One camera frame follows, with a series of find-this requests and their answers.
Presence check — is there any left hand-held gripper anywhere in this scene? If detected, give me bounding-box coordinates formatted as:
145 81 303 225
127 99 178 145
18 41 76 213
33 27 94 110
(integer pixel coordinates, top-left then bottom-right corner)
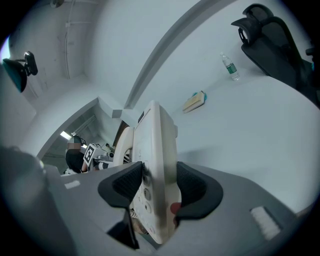
81 142 116 173

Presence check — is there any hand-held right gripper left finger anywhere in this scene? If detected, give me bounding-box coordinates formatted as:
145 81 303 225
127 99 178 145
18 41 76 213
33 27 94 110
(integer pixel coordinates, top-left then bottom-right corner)
46 161 144 256

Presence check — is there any tan hardcover book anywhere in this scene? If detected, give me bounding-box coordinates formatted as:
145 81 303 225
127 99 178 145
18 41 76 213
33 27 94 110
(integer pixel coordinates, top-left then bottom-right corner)
181 91 206 114

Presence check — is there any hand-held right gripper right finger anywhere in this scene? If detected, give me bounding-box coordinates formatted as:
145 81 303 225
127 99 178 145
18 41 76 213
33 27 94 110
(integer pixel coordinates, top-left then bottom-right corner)
164 161 300 256

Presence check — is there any black office chair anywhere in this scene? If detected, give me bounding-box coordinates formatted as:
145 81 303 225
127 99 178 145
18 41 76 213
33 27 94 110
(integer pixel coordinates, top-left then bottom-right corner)
230 3 320 106

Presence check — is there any white table surface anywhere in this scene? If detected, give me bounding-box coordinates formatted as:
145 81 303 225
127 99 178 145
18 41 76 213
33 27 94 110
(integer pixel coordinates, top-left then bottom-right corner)
172 74 320 216

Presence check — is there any clear water bottle green label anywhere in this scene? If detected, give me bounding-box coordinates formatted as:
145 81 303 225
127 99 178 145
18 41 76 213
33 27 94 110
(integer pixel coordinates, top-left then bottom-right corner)
219 51 241 82

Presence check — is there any black mounted camera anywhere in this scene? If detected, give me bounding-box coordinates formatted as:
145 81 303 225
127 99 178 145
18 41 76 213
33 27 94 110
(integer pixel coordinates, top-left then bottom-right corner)
1 51 39 94

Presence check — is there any teal cloth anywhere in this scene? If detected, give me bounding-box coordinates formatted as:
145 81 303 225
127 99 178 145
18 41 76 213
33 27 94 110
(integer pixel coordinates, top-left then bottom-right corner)
191 91 209 103

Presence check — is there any white desk telephone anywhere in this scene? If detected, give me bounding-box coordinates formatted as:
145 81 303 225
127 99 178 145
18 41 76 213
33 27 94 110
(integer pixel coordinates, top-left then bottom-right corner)
113 99 182 245

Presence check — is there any brown wooden door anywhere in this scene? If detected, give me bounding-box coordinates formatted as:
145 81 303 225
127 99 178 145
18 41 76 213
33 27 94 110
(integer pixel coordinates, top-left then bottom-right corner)
112 119 131 151

